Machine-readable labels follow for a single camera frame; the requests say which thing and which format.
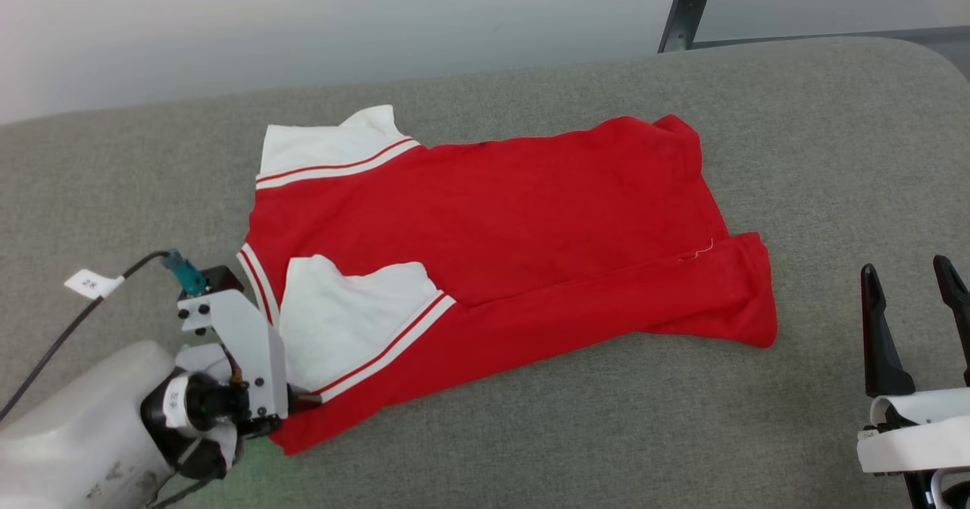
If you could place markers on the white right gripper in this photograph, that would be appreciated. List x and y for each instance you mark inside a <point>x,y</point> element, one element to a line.
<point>921,437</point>

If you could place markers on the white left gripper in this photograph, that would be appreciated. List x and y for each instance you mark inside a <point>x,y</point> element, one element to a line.
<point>197,410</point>

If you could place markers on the red white basketball jersey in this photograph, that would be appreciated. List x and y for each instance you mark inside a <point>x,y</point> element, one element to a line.
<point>530,213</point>

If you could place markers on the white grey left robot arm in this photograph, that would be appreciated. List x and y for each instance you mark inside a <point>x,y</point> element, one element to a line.
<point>76,433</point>

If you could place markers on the grey fabric sofa cushion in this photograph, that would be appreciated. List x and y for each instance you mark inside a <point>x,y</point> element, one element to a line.
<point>530,433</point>

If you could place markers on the white left camera mount bracket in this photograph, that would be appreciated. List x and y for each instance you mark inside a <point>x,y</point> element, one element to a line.
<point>242,335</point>

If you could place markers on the teal left camera connector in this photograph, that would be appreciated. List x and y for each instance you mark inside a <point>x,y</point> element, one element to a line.
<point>186,273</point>

